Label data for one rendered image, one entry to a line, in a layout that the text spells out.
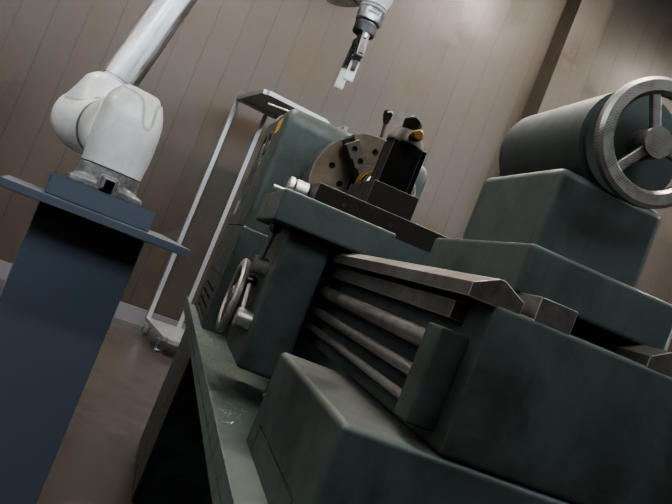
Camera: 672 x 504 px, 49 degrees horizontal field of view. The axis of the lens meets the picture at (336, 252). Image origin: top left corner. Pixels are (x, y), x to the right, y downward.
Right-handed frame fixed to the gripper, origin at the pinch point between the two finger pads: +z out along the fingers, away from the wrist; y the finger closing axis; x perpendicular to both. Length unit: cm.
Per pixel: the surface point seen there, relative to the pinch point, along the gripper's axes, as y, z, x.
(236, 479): 147, 88, -15
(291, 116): 15.1, 20.3, -12.9
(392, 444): 166, 75, -7
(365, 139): 31.6, 20.9, 7.3
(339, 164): 31.6, 30.3, 3.0
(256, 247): 17, 60, -8
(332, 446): 166, 77, -12
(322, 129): 15.5, 20.2, -2.8
